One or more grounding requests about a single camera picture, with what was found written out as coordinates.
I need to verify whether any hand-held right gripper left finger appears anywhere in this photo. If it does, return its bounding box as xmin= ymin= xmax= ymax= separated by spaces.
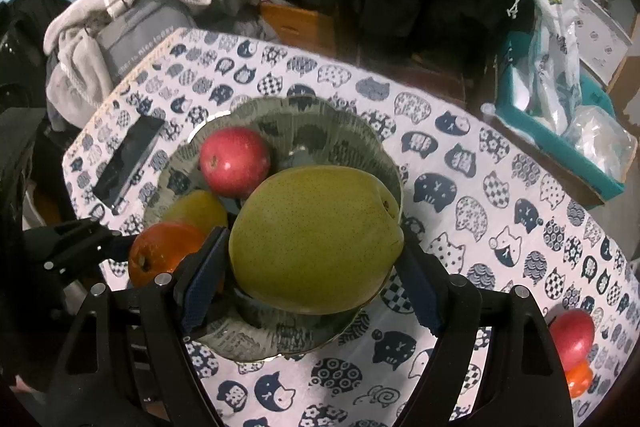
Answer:
xmin=47 ymin=226 xmax=232 ymax=427

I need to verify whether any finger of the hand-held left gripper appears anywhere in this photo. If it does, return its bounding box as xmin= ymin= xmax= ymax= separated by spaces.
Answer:
xmin=22 ymin=217 xmax=133 ymax=278

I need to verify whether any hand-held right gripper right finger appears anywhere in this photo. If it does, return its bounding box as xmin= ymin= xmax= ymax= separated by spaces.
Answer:
xmin=392 ymin=247 xmax=573 ymax=427

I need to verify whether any orange with green stem mark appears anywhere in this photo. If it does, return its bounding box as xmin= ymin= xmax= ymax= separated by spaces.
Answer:
xmin=128 ymin=222 xmax=208 ymax=289

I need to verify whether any yellow-green pear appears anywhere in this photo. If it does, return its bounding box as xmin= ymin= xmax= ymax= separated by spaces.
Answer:
xmin=160 ymin=189 xmax=230 ymax=233
xmin=228 ymin=166 xmax=406 ymax=315

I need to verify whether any red apple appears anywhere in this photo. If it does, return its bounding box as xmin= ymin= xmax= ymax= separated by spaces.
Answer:
xmin=199 ymin=127 xmax=272 ymax=199
xmin=549 ymin=309 xmax=597 ymax=370

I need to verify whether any small mandarin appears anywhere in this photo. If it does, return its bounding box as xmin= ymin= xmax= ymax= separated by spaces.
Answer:
xmin=565 ymin=359 xmax=596 ymax=398

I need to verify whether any green glass bowl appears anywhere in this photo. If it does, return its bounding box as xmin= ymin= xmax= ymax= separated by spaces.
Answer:
xmin=142 ymin=96 xmax=405 ymax=363

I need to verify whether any black smartphone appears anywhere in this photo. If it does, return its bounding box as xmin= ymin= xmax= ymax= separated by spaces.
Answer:
xmin=91 ymin=114 xmax=166 ymax=215

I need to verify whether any cat print tablecloth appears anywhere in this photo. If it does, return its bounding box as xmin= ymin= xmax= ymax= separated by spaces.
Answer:
xmin=62 ymin=27 xmax=636 ymax=427

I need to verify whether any pile of clothes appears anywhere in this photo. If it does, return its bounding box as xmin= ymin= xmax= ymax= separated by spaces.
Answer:
xmin=44 ymin=0 xmax=216 ymax=128

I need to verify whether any black bag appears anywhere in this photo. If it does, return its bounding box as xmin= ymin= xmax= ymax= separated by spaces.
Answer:
xmin=0 ymin=0 xmax=86 ymax=108

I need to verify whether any grey fabric bag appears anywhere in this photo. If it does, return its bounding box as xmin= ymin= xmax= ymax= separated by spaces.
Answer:
xmin=95 ymin=0 xmax=201 ymax=80

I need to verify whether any teal plastic crate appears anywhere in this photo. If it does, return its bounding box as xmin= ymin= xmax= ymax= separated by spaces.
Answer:
xmin=492 ymin=32 xmax=626 ymax=198

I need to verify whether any clear plastic bag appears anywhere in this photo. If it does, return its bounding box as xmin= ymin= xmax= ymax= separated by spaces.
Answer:
xmin=565 ymin=106 xmax=638 ymax=182

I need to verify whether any wooden drawer box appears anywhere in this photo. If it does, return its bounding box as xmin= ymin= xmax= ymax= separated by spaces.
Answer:
xmin=260 ymin=2 xmax=336 ymax=55

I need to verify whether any white printed rice bag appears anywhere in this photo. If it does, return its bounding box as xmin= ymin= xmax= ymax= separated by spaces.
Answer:
xmin=505 ymin=0 xmax=586 ymax=132

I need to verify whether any white patterned storage box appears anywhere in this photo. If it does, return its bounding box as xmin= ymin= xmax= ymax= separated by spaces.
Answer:
xmin=575 ymin=0 xmax=632 ymax=85

